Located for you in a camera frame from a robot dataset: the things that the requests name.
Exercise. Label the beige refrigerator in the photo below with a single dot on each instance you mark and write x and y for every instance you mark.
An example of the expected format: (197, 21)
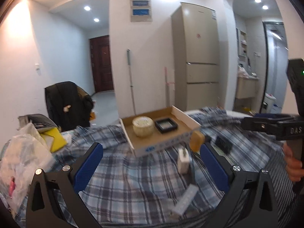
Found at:
(196, 57)

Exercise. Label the white power adapter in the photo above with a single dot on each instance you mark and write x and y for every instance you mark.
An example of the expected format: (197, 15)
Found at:
(183, 162)

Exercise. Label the orange soap bar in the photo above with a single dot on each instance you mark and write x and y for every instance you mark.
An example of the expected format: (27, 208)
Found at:
(196, 140)

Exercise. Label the grey electrical panel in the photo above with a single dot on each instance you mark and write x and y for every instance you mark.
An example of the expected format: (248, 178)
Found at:
(140, 11)

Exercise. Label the grey handled mop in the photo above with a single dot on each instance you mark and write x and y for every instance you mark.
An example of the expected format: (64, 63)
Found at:
(131, 81)

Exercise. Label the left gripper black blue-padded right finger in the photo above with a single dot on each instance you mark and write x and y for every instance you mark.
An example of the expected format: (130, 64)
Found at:
(249, 194)

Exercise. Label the cardboard tray box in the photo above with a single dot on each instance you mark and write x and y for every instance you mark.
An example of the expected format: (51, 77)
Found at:
(141, 147)

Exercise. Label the grey bag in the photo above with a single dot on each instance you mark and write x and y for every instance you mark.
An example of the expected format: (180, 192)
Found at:
(41, 122)

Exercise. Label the black jacket on chair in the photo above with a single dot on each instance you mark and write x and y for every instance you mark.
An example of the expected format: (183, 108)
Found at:
(68, 105)

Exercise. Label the blue plaid blanket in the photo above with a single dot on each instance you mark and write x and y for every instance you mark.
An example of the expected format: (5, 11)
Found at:
(126, 191)

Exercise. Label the pink broom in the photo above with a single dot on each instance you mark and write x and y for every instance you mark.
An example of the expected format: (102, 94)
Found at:
(169, 86)

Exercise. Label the grey long remote box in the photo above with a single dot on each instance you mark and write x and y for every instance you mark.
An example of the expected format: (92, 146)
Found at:
(185, 201)

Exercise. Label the person's right hand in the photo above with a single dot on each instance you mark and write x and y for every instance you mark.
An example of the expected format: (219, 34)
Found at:
(294, 167)

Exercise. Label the black square frame box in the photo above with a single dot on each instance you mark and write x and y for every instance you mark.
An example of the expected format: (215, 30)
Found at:
(166, 125)

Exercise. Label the white plastic bag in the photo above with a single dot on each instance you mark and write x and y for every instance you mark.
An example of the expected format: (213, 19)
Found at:
(23, 155)

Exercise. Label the dark red door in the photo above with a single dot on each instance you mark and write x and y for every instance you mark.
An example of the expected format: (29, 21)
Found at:
(101, 64)

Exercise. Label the yellow box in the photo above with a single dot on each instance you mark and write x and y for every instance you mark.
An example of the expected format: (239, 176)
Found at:
(54, 139)

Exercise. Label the round cream tin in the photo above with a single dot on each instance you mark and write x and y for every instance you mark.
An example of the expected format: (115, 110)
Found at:
(143, 126)

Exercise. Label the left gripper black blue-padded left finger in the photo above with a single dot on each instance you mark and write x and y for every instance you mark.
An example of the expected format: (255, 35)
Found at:
(43, 209)

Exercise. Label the bathroom vanity cabinet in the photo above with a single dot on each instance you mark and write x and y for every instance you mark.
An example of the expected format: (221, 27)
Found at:
(246, 87)

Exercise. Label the wall light switch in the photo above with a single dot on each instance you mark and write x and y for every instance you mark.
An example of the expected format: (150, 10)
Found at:
(37, 66)

